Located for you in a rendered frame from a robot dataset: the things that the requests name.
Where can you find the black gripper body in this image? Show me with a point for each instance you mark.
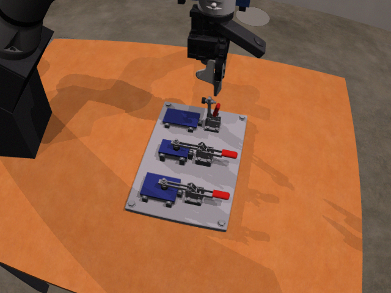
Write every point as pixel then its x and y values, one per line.
pixel 203 42

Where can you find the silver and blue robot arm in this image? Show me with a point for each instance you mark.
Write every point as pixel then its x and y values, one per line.
pixel 21 24

